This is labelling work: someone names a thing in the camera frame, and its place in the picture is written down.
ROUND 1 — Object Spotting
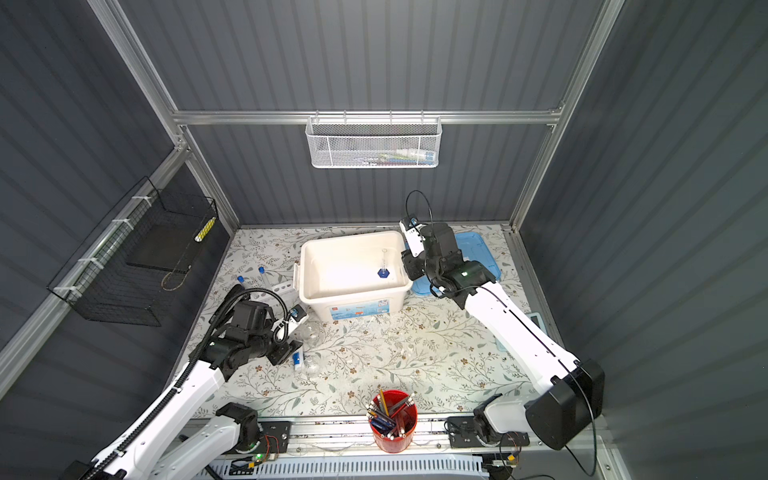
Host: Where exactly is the yellow item in basket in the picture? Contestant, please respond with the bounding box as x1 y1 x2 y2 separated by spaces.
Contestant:
194 216 217 243

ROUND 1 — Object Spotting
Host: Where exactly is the black wire side basket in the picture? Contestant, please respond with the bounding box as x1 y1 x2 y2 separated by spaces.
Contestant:
48 182 218 327

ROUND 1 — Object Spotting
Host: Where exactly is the white blue small bottle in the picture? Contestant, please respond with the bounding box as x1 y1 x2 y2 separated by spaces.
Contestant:
292 350 305 371

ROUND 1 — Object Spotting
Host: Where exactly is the teal calculator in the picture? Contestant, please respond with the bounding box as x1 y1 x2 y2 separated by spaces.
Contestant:
528 312 548 335

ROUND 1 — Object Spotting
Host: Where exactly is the white plastic storage bin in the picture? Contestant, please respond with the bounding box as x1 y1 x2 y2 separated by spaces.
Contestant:
293 231 413 322

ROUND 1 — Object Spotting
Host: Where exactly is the clear glass flask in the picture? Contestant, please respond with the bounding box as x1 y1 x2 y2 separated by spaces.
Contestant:
302 323 322 349

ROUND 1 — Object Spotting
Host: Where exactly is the red pencil cup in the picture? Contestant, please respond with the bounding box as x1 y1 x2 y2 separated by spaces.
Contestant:
367 390 418 454

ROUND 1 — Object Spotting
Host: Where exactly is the blue plastic bin lid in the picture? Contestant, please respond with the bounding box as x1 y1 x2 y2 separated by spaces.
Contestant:
411 232 502 296

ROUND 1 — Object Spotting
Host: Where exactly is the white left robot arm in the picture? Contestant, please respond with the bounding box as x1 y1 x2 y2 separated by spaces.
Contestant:
61 285 308 479

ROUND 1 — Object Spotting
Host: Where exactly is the white wire wall basket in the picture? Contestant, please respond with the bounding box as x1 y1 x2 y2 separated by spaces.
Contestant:
305 118 443 169

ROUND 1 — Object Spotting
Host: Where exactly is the white test tube rack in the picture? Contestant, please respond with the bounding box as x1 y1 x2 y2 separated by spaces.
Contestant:
270 281 299 307

